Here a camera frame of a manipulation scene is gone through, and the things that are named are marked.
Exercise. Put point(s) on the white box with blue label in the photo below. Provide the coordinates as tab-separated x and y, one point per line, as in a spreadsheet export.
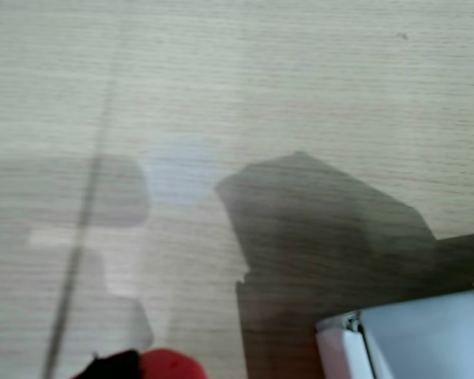
418	339

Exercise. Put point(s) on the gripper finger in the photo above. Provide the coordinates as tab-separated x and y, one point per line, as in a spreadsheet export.
171	365
114	367

